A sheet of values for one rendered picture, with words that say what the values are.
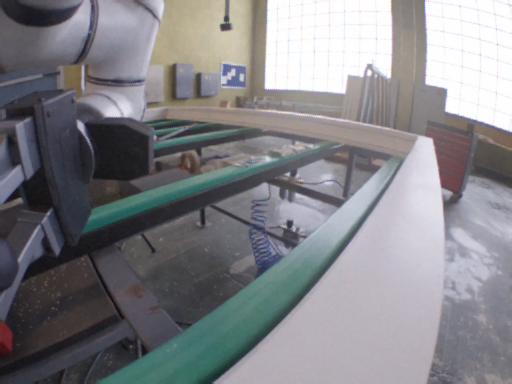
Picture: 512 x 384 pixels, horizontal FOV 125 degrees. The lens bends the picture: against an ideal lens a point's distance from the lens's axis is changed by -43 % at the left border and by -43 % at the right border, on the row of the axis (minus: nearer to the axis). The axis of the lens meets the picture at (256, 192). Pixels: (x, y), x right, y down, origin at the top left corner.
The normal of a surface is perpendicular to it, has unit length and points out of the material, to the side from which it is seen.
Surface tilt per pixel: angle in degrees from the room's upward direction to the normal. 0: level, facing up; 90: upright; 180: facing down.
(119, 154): 101
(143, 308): 0
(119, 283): 0
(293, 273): 0
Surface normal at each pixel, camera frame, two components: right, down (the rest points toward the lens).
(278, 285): 0.03, -0.92
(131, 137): 0.18, 0.55
